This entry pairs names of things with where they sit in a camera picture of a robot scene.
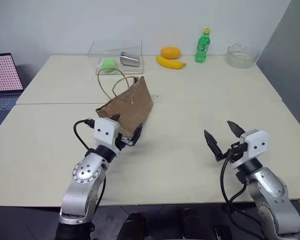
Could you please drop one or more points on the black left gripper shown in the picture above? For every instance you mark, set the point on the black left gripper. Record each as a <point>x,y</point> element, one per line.
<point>123,142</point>

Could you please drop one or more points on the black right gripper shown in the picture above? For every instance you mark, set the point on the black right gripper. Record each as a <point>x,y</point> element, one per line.
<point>236,151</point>

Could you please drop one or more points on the brown paper bag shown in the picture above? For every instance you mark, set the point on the brown paper bag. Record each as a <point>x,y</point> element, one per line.
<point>132,105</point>

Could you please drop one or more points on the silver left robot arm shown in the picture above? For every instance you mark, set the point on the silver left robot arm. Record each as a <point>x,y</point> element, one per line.
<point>85,172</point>

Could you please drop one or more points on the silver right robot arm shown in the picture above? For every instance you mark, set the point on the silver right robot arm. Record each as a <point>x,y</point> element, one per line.
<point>270,190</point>

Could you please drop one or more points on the green ball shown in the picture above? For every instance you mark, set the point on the green ball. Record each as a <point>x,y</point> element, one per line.
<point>109,63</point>

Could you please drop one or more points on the stainless steel cup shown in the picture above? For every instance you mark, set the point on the stainless steel cup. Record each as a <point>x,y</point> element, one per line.
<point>129,60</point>

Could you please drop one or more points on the yellow banana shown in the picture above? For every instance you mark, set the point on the yellow banana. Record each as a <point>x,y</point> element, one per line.
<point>168,63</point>

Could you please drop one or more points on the clear plastic box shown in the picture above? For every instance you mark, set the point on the clear plastic box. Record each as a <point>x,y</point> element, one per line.
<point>130,48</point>

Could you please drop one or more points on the clear glass bowl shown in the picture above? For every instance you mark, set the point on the clear glass bowl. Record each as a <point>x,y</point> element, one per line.
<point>242,58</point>

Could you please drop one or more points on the orange fruit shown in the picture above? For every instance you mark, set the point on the orange fruit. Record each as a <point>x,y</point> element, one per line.
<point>170,53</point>

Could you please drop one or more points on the green soda bottle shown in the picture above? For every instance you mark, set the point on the green soda bottle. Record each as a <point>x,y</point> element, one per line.
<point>202,48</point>

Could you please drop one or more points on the dark rounded shape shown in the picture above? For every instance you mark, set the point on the dark rounded shape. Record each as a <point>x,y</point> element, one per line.
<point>196,225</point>
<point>132,226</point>

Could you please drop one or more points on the grey laptop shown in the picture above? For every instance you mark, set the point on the grey laptop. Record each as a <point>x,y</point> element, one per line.
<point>3,72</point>

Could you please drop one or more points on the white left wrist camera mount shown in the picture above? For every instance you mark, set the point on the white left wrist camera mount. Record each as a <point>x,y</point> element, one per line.
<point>105,130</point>

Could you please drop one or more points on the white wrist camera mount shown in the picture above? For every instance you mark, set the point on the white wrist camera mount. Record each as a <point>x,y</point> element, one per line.
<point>105,130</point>
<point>255,145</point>

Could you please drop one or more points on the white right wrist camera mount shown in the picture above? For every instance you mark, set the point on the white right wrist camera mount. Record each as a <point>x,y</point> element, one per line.
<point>255,145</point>

